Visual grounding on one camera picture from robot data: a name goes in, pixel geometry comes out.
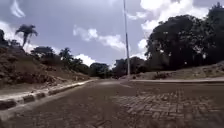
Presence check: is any large broad tree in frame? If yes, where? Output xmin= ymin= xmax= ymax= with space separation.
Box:
xmin=143 ymin=1 xmax=224 ymax=73

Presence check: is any row of trees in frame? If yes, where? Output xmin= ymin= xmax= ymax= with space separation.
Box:
xmin=31 ymin=45 xmax=148 ymax=80

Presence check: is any palm tree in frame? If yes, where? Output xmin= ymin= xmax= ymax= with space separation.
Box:
xmin=14 ymin=23 xmax=39 ymax=48

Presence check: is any pale footway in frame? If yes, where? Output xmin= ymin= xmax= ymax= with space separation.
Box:
xmin=0 ymin=79 xmax=84 ymax=102

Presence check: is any brown paved road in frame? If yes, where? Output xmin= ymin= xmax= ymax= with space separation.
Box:
xmin=0 ymin=78 xmax=224 ymax=128

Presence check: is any pale concrete kerb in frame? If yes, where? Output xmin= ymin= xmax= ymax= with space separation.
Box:
xmin=0 ymin=78 xmax=98 ymax=112

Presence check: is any tall pale pole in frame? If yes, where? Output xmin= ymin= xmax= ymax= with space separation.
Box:
xmin=122 ymin=0 xmax=132 ymax=80

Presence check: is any earth slope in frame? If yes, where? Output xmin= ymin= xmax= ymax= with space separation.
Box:
xmin=119 ymin=60 xmax=224 ymax=81
xmin=0 ymin=44 xmax=93 ymax=88

